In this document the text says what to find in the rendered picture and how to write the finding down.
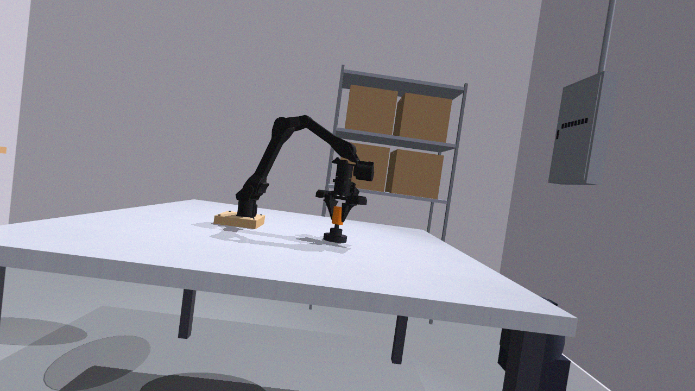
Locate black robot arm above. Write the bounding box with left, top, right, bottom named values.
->
left=236, top=115, right=374, bottom=218

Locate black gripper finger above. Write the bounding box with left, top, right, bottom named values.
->
left=342, top=203, right=357, bottom=222
left=323, top=199, right=339, bottom=220

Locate orange knob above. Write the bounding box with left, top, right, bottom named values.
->
left=332, top=206, right=343, bottom=225

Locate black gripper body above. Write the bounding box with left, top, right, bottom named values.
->
left=315, top=176, right=367, bottom=205

